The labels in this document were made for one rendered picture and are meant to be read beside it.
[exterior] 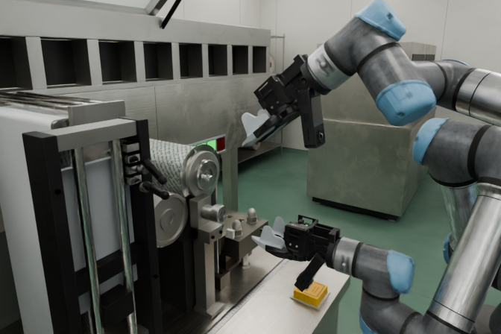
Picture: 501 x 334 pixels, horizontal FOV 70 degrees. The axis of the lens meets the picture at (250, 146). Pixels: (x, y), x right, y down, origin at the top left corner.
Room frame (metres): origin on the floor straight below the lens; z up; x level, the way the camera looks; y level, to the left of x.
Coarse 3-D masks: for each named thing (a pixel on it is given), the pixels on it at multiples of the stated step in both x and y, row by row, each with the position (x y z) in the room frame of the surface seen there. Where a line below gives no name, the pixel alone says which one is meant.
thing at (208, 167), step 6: (204, 162) 0.83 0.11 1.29; (210, 162) 0.84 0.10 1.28; (198, 168) 0.81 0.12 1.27; (204, 168) 0.82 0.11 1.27; (210, 168) 0.84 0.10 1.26; (216, 168) 0.86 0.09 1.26; (198, 174) 0.81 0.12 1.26; (210, 174) 0.84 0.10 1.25; (216, 174) 0.86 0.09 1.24; (198, 180) 0.80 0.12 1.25; (204, 180) 0.82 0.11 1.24; (198, 186) 0.81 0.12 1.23; (204, 186) 0.82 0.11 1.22; (210, 186) 0.84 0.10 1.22
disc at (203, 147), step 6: (204, 144) 0.86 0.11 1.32; (192, 150) 0.82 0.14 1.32; (198, 150) 0.84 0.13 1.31; (204, 150) 0.86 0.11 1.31; (210, 150) 0.87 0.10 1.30; (186, 156) 0.81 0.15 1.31; (192, 156) 0.82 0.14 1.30; (216, 156) 0.89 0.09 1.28; (186, 162) 0.80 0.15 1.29; (186, 168) 0.80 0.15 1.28; (180, 174) 0.79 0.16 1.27; (180, 180) 0.78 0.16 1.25; (180, 186) 0.78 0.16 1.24; (186, 186) 0.80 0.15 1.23; (186, 192) 0.80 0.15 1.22; (210, 192) 0.87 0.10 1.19; (186, 198) 0.80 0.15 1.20
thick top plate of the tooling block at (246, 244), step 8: (232, 216) 1.07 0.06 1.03; (240, 216) 1.07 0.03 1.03; (224, 224) 1.01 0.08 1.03; (248, 224) 1.01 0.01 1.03; (256, 224) 1.01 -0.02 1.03; (264, 224) 1.02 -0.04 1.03; (224, 232) 0.96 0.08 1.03; (248, 232) 0.96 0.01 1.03; (256, 232) 0.98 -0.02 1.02; (232, 240) 0.92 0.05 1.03; (240, 240) 0.91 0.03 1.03; (248, 240) 0.95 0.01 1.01; (232, 248) 0.92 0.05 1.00; (240, 248) 0.91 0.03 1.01; (248, 248) 0.95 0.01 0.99; (232, 256) 0.92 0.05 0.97; (240, 256) 0.91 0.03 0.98
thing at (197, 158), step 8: (200, 152) 0.84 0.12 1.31; (208, 152) 0.85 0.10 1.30; (192, 160) 0.81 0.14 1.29; (200, 160) 0.83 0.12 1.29; (216, 160) 0.88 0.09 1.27; (192, 168) 0.80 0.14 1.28; (192, 176) 0.80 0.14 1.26; (192, 184) 0.80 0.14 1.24; (192, 192) 0.80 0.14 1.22; (200, 192) 0.82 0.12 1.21; (208, 192) 0.85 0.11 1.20
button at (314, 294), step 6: (312, 288) 0.85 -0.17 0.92; (318, 288) 0.85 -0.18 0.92; (324, 288) 0.85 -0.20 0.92; (294, 294) 0.84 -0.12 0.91; (300, 294) 0.83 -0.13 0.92; (306, 294) 0.82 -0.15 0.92; (312, 294) 0.82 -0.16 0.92; (318, 294) 0.82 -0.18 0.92; (324, 294) 0.84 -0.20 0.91; (306, 300) 0.82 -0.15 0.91; (312, 300) 0.81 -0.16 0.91; (318, 300) 0.81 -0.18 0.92
